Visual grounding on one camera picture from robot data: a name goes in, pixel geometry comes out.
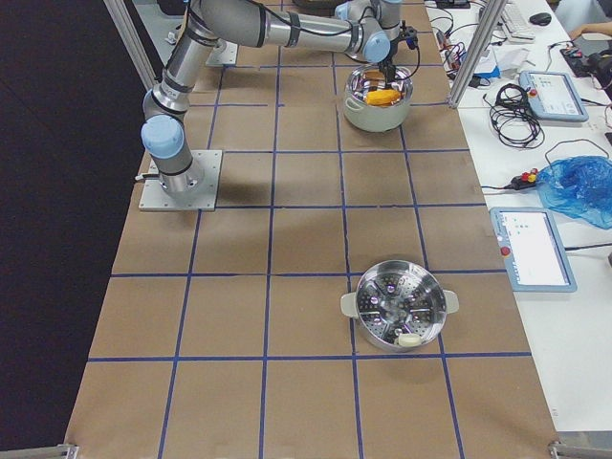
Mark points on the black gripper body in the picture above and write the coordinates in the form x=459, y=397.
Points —
x=390, y=54

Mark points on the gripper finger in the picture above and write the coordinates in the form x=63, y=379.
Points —
x=389, y=71

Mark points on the yellow corn cob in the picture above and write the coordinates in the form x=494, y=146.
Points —
x=383, y=97

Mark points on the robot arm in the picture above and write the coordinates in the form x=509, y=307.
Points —
x=368, y=29

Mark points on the pale green electric pot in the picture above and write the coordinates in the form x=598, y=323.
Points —
x=376, y=118

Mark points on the blue white box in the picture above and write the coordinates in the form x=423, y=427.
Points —
x=487, y=65

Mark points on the white keyboard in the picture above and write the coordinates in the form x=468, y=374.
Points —
x=514, y=26

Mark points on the black computer mouse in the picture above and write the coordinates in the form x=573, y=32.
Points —
x=541, y=19

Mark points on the upper teach pendant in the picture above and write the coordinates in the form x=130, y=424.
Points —
x=553, y=96

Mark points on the teach pendant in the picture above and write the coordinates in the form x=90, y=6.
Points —
x=553, y=96
x=532, y=251

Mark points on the emergency stop button box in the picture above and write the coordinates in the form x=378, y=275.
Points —
x=526, y=180

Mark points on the blue plastic bag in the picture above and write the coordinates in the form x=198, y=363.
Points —
x=578, y=187

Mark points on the lower teach pendant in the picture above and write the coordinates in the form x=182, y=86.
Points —
x=532, y=251

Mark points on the brown paper table cover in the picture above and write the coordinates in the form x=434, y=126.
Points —
x=221, y=336

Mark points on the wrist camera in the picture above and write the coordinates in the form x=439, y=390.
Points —
x=410, y=37

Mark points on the aluminium frame post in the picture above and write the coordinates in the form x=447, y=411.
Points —
x=478, y=44

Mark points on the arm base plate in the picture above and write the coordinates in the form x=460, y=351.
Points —
x=223, y=53
x=195, y=189

